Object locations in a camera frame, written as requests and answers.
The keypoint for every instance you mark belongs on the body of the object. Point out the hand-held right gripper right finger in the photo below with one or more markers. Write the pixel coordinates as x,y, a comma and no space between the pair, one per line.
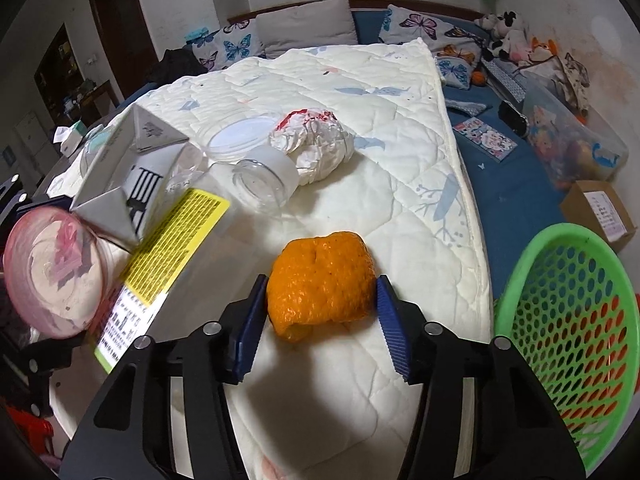
392,330

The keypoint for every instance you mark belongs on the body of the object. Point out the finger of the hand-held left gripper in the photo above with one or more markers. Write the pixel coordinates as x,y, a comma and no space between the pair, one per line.
20,200
45,360

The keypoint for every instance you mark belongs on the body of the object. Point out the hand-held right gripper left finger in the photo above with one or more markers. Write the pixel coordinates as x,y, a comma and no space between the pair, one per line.
247,330

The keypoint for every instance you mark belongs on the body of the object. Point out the pink round plastic container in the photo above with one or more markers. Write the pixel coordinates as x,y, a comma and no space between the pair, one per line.
50,270

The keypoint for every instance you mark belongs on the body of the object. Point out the orange peel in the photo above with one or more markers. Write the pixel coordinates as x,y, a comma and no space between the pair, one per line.
320,280

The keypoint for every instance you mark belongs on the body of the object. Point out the grey white cardboard box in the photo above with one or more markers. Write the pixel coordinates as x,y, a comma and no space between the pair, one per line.
107,160

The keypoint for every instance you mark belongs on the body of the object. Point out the clear bag with yellow label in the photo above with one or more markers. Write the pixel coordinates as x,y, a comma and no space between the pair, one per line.
170,245

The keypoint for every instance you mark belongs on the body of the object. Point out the green plastic mesh basket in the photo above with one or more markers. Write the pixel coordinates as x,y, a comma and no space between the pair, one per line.
530,255

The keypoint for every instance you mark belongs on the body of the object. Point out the small jar with white label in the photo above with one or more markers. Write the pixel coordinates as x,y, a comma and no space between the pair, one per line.
277,170

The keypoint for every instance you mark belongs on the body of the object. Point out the white paper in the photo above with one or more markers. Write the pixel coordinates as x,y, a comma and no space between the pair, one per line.
320,145

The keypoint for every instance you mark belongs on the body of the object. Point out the red plastic stool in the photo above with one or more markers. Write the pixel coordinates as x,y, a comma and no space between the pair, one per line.
27,427

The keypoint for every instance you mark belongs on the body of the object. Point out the white teal box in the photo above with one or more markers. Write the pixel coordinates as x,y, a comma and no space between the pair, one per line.
72,137

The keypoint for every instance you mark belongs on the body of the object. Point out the cluttered wooden desk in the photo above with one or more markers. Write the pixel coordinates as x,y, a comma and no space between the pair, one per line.
97,102

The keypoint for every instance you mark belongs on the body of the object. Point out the dark wooden shelf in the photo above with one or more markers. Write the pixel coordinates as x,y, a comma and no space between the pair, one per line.
60,65

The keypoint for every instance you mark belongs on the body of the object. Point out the white quilted blanket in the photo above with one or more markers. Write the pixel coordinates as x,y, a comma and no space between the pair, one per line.
350,170

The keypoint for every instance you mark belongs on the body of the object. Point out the blue bed sheet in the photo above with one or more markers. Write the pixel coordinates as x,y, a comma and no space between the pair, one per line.
510,195

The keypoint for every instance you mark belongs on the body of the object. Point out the brown wooden door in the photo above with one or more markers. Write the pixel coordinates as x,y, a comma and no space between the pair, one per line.
120,35

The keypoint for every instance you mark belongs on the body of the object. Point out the clear round plastic lid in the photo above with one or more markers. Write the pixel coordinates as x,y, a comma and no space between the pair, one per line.
235,135

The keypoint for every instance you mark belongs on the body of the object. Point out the dark cloth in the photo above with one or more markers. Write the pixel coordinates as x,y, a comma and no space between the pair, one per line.
175,65

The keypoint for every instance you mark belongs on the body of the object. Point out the colourful sticker sheet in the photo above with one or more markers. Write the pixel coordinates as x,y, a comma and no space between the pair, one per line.
485,139

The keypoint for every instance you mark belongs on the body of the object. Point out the brown cardboard box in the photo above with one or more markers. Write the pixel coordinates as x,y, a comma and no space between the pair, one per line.
595,215

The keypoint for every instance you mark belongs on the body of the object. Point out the small patterned cloth strip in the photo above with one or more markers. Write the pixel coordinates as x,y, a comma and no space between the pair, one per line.
465,105

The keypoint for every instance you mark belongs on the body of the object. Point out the teal cloth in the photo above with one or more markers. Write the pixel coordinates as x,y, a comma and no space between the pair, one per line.
199,35

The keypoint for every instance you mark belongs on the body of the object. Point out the black device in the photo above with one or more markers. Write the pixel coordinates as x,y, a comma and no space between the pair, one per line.
515,117

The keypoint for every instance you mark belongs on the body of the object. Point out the clear plastic storage bin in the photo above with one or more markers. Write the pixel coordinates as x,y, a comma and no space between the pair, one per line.
565,135

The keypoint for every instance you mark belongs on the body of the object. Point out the butterfly print pillow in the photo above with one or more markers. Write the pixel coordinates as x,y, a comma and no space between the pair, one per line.
230,45
425,25
455,70

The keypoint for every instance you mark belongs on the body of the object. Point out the small orange ball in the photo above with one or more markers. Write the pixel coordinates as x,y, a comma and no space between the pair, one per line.
479,78

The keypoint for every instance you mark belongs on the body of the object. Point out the patterned grey long box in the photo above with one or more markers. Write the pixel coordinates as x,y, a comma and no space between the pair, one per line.
505,80

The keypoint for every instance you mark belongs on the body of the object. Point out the grey pillow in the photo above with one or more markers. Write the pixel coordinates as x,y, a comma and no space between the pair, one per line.
305,27

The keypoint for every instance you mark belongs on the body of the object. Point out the cat print cloth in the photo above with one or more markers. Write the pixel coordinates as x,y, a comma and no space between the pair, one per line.
575,77

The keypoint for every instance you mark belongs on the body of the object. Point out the orange fox plush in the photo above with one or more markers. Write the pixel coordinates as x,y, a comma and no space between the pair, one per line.
542,47

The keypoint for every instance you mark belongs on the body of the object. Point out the black white cow plush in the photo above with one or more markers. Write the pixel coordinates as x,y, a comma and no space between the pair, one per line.
510,30

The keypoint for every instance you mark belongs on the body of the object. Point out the wooden headboard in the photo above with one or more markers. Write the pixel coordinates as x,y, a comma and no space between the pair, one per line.
415,4

